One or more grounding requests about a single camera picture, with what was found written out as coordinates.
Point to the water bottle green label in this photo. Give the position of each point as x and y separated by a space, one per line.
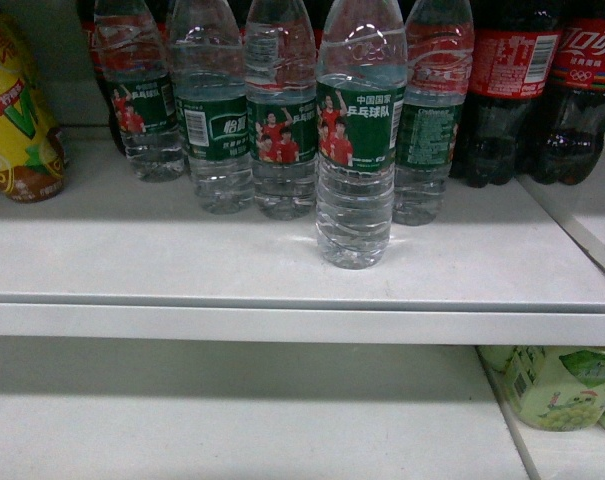
362 68
440 40

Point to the middle water bottle team label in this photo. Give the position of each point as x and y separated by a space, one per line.
280 58

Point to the white metal shelf board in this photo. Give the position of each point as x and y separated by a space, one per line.
114 257

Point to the barcode label water bottle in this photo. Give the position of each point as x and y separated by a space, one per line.
207 70

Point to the far left water bottle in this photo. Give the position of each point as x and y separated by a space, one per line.
133 58

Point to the left cola bottle behind water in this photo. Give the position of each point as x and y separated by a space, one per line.
85 13

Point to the cola bottle red label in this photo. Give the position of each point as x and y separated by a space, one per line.
514 45

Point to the yellow lemon tea bottle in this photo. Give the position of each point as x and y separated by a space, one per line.
32 156

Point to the green grape drink carton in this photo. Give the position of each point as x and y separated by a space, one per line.
556 388

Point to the right cola bottle olympic label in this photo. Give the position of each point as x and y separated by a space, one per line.
568 138

